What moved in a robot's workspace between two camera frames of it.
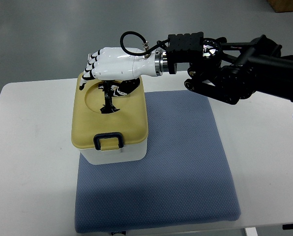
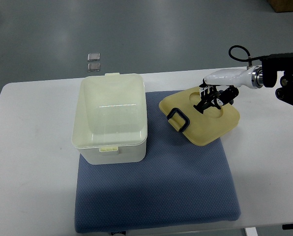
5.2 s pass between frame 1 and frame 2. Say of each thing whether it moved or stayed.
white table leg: stayed
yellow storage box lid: moved
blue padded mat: stayed
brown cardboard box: stayed
